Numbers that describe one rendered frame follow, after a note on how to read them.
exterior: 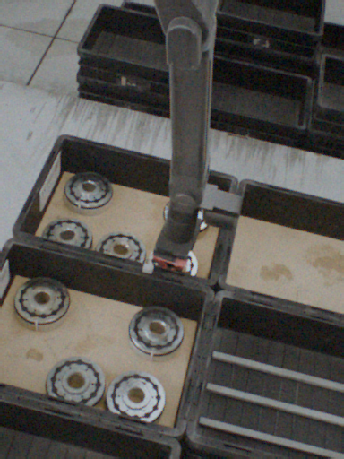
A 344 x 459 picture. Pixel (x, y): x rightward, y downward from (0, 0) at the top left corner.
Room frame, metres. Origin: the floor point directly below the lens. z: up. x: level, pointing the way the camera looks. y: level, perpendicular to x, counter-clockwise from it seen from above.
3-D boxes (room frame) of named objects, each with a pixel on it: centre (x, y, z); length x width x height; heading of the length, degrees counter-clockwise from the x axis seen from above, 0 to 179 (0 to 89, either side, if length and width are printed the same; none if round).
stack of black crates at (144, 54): (1.95, 0.22, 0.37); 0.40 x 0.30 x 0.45; 87
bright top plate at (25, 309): (0.68, 0.21, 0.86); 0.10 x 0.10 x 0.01
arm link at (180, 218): (0.82, -0.02, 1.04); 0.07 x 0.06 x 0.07; 87
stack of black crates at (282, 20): (2.33, -0.20, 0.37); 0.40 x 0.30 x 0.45; 87
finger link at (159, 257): (0.81, -0.01, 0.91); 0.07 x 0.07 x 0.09; 81
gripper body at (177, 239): (0.83, -0.01, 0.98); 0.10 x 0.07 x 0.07; 171
